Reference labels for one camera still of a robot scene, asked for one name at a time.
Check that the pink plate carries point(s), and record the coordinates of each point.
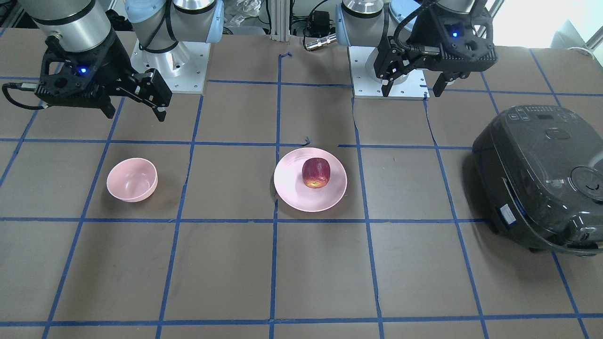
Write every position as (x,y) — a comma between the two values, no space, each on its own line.
(291,189)

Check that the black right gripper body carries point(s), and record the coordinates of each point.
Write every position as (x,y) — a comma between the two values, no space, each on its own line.
(114,57)

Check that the aluminium frame post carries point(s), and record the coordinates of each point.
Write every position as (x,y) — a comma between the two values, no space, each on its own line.
(279,20)

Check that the pink bowl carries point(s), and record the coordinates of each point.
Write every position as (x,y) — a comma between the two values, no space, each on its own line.
(132,180)

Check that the black rice cooker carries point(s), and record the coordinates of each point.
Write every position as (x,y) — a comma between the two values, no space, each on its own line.
(541,166)

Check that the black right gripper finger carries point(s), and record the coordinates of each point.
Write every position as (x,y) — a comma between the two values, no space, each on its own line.
(150,89)
(106,106)

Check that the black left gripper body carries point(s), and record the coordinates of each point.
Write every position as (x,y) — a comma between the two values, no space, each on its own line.
(406,38)

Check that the red apple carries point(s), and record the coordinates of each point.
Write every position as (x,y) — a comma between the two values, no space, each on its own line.
(316,172)

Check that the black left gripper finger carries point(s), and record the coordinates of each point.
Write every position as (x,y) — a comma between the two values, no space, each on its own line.
(390,71)
(442,81)

